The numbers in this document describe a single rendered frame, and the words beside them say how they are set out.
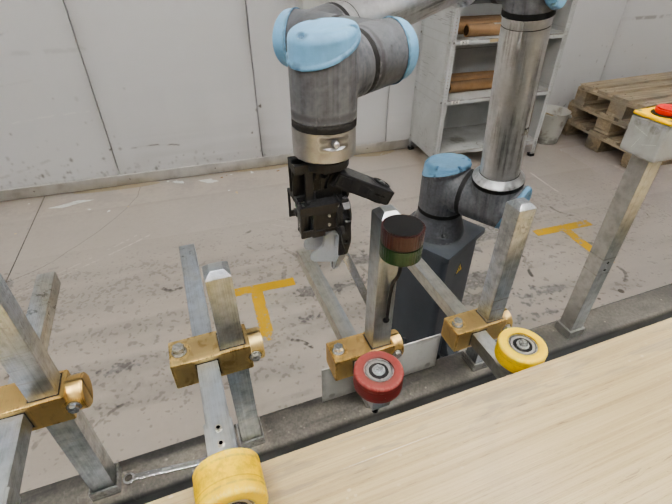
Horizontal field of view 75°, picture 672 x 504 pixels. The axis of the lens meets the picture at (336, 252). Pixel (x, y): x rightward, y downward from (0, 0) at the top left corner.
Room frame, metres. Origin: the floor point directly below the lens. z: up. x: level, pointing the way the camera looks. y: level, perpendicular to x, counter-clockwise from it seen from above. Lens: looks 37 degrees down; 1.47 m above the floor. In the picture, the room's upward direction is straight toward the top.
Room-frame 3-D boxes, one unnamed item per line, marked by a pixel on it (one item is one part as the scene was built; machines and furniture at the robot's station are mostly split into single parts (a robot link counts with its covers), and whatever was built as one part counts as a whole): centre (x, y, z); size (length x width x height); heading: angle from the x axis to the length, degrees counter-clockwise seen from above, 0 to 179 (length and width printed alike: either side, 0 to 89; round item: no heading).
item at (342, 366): (0.53, -0.05, 0.85); 0.14 x 0.06 x 0.05; 111
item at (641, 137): (0.72, -0.55, 1.18); 0.07 x 0.07 x 0.08; 21
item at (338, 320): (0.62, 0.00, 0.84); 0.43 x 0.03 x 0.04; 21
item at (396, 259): (0.49, -0.09, 1.11); 0.06 x 0.06 x 0.02
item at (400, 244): (0.49, -0.09, 1.13); 0.06 x 0.06 x 0.02
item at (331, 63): (0.59, 0.01, 1.32); 0.10 x 0.09 x 0.12; 140
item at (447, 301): (0.68, -0.25, 0.82); 0.44 x 0.03 x 0.04; 21
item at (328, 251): (0.57, 0.01, 1.04); 0.06 x 0.03 x 0.09; 111
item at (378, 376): (0.44, -0.07, 0.85); 0.08 x 0.08 x 0.11
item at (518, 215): (0.63, -0.31, 0.87); 0.04 x 0.04 x 0.48; 21
